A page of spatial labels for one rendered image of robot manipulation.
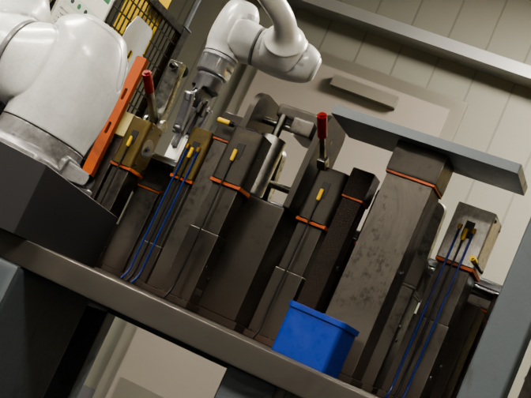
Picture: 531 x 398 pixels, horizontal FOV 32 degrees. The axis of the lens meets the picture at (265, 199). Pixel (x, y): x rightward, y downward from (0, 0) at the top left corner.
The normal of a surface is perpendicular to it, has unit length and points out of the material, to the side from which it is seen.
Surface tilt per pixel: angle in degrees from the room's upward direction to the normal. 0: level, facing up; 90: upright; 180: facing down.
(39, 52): 82
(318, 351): 90
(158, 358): 90
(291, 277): 90
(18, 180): 90
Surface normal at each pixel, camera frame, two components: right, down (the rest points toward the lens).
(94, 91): 0.69, 0.18
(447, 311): -0.33, -0.28
